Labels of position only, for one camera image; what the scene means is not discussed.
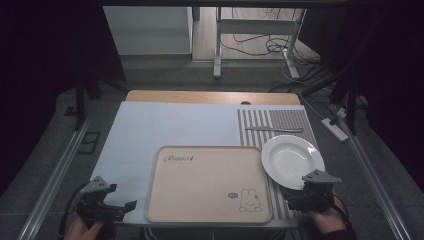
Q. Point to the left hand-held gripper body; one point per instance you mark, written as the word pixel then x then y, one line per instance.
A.
pixel 96 200

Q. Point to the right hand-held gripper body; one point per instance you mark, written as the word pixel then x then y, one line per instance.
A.
pixel 318 193

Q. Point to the white plate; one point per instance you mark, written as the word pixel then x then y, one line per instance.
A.
pixel 290 160

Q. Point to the person's right hand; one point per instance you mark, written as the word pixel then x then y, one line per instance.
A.
pixel 328 220

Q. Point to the person's left hand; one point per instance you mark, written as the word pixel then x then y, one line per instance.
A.
pixel 80 230

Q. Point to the white power strip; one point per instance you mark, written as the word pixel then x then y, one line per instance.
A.
pixel 334 129

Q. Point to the silver table knife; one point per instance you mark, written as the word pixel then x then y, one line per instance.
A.
pixel 273 129

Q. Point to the beige tray with rabbit print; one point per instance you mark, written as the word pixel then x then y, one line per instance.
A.
pixel 206 186

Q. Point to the striped placemat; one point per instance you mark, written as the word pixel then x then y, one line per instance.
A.
pixel 253 126

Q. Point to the light blue board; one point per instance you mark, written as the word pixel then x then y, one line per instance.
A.
pixel 160 126

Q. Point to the black stand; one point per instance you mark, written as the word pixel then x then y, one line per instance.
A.
pixel 350 100
pixel 80 100

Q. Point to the wooden table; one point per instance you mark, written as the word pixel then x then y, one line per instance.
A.
pixel 200 96

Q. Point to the white cabinet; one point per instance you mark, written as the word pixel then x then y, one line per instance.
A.
pixel 150 30

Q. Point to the aluminium rail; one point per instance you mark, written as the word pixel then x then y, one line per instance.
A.
pixel 373 180
pixel 50 183

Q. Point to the white desk frame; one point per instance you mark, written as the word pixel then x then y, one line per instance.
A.
pixel 256 26

